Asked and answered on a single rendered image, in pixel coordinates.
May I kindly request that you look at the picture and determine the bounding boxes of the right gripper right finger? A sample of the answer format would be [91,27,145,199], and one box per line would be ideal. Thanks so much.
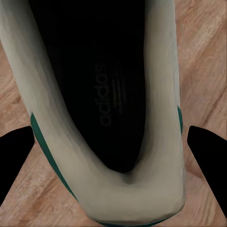
[187,126,227,219]

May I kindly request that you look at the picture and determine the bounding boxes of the gym shoe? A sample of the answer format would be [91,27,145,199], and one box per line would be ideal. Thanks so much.
[0,0,186,227]

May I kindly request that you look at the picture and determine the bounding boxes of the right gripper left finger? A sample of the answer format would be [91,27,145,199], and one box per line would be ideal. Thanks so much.
[0,126,35,207]

